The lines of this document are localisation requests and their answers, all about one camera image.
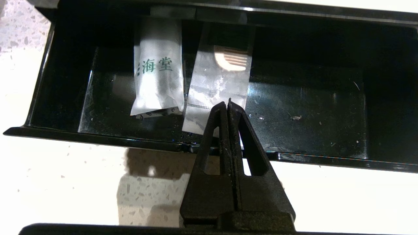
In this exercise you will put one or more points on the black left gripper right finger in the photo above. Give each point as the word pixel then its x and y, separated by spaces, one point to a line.
pixel 261 195

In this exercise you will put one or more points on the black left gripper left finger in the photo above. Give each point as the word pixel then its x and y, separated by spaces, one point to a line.
pixel 202 195

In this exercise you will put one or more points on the black glossy box drawer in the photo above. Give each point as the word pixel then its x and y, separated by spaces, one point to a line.
pixel 310 107

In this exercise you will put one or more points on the green label sachet in drawer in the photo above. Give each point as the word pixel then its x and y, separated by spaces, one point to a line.
pixel 218 81

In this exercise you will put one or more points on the white packet green print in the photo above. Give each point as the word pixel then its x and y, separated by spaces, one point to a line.
pixel 156 88

